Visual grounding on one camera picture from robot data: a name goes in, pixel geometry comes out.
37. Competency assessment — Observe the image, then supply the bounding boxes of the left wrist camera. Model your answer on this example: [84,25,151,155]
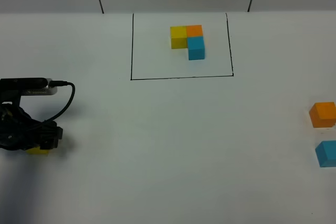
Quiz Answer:
[1,78,57,103]

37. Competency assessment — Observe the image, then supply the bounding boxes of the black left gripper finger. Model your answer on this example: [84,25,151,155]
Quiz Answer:
[39,137,58,150]
[54,126,63,140]

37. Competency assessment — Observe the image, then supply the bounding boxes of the blue template block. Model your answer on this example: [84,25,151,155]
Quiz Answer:
[187,36,205,60]

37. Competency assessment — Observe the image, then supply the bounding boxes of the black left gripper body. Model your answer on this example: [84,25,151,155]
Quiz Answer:
[1,103,57,151]

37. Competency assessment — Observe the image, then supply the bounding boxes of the orange template block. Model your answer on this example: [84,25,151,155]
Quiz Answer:
[186,25,203,38]

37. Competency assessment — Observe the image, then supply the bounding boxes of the yellow template block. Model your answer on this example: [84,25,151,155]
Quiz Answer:
[170,26,187,49]

